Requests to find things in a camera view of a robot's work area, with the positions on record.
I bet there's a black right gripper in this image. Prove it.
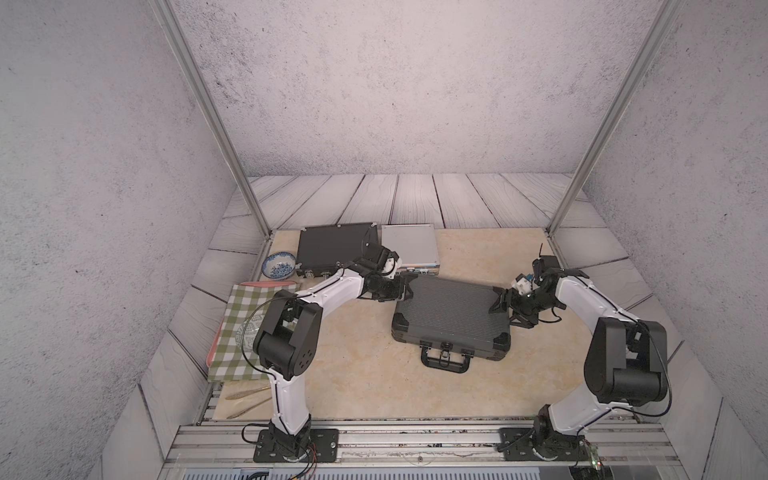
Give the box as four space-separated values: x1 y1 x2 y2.
486 288 556 329

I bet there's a small silver poker case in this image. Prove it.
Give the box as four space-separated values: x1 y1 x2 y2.
381 224 441 276

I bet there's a black carbon poker case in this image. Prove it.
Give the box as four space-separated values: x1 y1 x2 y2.
296 223 378 278

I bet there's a large black poker case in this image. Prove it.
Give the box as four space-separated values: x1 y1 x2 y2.
391 275 511 374

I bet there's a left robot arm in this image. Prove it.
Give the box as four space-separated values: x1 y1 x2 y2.
253 243 417 436

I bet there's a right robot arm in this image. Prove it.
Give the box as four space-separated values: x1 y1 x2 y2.
489 255 673 444

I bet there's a blue floral ceramic bowl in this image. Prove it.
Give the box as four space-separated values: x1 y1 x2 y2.
261 251 296 281

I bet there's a pink cutting board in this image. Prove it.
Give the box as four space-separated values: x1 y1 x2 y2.
239 280 296 288

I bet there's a clear glass bowl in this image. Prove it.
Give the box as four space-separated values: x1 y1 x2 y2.
235 317 262 354

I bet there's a green checked cloth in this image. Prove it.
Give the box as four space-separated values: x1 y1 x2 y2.
206 284 297 383

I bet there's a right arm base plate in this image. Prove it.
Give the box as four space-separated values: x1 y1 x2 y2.
496 428 589 463

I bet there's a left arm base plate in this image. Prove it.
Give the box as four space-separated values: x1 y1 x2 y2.
253 427 339 463

